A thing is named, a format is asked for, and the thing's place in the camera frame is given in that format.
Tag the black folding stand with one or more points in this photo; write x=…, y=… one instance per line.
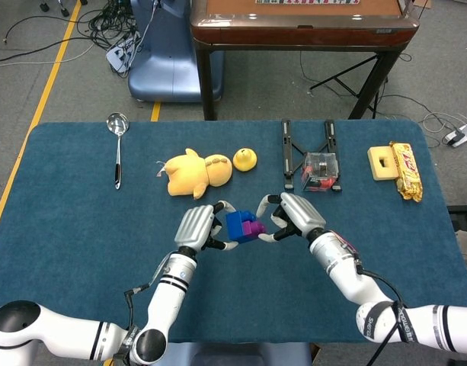
x=286, y=152

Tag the blue felt table cover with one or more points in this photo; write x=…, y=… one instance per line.
x=84, y=228

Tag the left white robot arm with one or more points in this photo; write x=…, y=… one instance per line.
x=172, y=293

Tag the blue purple toy blocks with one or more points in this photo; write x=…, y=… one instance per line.
x=234, y=226

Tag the yellow foam sponge block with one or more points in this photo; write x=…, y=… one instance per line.
x=374, y=164

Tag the clear box red toy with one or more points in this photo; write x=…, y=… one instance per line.
x=318, y=171

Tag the face-up mahjong tile row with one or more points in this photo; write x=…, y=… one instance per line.
x=305, y=2

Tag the yellow snack packet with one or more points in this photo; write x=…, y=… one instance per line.
x=408, y=171

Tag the yellow plush toy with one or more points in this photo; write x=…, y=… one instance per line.
x=187, y=171

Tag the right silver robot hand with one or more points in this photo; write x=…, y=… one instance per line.
x=301, y=217

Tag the pink plastic toy block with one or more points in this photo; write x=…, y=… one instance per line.
x=254, y=228

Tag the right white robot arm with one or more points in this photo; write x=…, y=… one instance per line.
x=347, y=274

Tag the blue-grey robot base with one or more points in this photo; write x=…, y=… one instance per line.
x=164, y=68

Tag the brown mahjong table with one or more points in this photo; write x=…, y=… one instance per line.
x=294, y=30

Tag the white floor power strip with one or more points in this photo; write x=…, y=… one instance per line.
x=459, y=135

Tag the black cart frame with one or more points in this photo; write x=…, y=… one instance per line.
x=463, y=217

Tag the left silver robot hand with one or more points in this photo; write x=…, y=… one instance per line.
x=193, y=228

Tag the blue-grey robot torso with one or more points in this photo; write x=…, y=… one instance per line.
x=237, y=354

